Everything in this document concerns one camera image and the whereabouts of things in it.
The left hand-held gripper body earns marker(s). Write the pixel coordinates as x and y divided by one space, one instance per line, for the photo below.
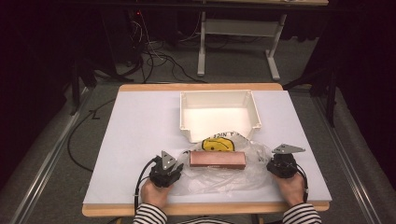
163 174

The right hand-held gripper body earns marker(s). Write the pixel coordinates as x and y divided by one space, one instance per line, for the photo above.
283 165

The brown rectangular box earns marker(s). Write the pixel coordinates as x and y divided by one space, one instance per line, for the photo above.
218 159

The clear plastic bag yellow face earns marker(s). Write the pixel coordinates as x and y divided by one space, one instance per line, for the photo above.
218 180

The white plastic bin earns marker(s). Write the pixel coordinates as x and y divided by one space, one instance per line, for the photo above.
218 118

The person's left hand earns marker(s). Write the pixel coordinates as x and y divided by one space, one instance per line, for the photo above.
154 194

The person's right hand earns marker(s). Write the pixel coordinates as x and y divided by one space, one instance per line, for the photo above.
292 189

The wooden table with white top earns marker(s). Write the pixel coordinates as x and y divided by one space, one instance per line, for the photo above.
140 124

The black metal stand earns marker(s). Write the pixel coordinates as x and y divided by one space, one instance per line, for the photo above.
75 87
330 93

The metal floor rail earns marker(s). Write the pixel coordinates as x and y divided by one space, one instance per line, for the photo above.
342 155
46 165

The white metal desk frame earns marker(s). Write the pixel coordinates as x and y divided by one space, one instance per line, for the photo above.
239 28

